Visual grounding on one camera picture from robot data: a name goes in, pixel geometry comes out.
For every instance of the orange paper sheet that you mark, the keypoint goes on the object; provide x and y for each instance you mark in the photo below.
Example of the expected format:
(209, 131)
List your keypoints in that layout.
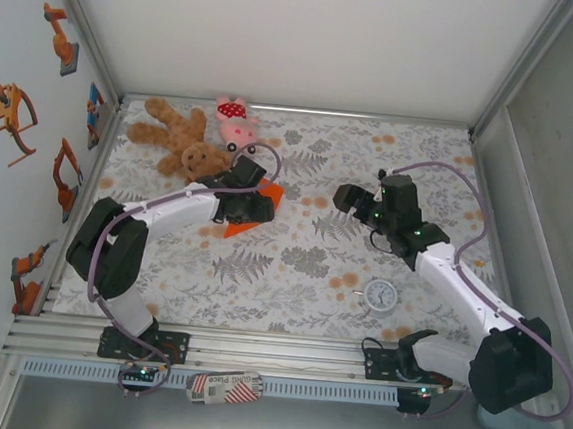
(240, 229)

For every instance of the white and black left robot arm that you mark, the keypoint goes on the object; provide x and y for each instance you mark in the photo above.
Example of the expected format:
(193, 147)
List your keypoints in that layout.
(176, 215)

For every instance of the small white alarm clock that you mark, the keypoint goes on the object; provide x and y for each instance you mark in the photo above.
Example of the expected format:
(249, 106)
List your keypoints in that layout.
(381, 295)

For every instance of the tiny orange scrap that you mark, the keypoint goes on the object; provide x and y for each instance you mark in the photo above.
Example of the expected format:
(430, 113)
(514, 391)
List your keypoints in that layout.
(478, 264)

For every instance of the floral table mat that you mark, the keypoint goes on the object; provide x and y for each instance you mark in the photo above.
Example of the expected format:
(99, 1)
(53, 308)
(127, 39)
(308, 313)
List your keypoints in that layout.
(259, 297)

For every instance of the pink plush toy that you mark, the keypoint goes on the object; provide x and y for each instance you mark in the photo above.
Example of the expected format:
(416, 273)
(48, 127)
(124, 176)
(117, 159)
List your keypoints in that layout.
(236, 125)

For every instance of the brown teddy bear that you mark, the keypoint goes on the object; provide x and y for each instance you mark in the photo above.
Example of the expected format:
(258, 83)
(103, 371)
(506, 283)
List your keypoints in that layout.
(183, 130)

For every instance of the thin aluminium crossbar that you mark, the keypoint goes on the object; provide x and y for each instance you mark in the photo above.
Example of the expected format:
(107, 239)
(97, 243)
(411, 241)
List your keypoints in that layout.
(300, 110)

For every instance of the small green LED board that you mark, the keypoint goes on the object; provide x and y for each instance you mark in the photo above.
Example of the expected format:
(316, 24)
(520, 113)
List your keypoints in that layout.
(424, 391)
(142, 371)

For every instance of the red white striped label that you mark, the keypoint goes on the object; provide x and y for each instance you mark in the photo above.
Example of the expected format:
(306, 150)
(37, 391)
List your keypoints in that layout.
(223, 387)

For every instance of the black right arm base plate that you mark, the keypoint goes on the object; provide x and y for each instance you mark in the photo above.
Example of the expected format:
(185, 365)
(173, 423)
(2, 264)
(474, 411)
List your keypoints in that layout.
(378, 365)

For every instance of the wide aluminium base rail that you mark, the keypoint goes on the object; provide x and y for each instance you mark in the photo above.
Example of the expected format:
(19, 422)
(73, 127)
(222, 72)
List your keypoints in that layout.
(279, 354)

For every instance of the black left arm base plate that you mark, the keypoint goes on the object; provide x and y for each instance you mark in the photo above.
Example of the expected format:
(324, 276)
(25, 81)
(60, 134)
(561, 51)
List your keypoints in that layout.
(174, 345)

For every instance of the blue and orange wall sticker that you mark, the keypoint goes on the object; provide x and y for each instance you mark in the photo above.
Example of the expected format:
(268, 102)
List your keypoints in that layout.
(94, 117)

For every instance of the aluminium frame post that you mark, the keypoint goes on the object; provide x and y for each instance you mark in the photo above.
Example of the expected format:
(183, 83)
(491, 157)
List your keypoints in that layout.
(82, 21)
(526, 60)

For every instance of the orange claw wall sticker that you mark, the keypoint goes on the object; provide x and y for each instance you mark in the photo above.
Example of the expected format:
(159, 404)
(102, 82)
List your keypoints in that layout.
(9, 115)

